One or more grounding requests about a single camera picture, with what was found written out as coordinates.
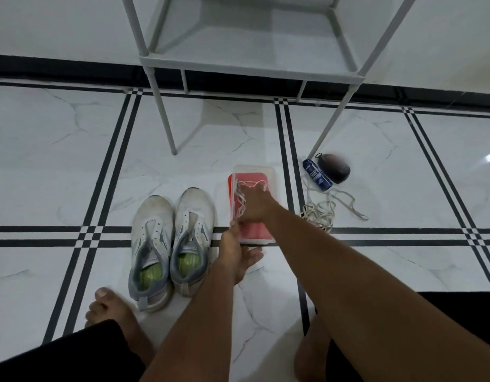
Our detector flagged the grey white shoelace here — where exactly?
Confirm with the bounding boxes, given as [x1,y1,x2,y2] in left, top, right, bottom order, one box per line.
[233,178,269,224]

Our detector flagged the person's left foot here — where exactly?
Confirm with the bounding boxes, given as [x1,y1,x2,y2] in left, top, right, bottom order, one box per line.
[85,286,156,367]

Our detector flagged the person's left hand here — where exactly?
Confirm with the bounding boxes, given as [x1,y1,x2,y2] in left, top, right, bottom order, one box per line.
[211,220,265,287]

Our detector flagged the clear container with red lid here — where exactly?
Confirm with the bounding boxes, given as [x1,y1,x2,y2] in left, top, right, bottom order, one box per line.
[227,164,279,246]

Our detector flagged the person's left forearm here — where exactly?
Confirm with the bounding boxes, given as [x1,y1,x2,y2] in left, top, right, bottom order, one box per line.
[139,262,239,382]

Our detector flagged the person's right leg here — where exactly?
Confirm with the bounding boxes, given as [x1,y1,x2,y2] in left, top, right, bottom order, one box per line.
[294,314,334,382]

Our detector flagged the person's right hand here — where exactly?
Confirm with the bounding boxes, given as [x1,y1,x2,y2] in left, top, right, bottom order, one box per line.
[238,179,281,227]

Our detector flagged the person's right forearm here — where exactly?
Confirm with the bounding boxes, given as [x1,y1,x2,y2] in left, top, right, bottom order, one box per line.
[264,204,490,382]

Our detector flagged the black oval polish bottle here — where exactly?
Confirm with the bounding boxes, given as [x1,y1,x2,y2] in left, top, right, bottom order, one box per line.
[315,153,352,185]

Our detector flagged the black shorts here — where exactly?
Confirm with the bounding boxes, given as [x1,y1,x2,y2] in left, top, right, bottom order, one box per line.
[0,291,490,382]

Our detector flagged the grey metal shelf rack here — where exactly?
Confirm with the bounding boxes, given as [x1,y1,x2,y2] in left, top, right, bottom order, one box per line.
[120,0,419,160]

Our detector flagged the white grey sneaker shoe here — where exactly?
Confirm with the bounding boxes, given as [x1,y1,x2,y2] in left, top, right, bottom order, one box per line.
[169,187,216,298]
[128,194,175,314]

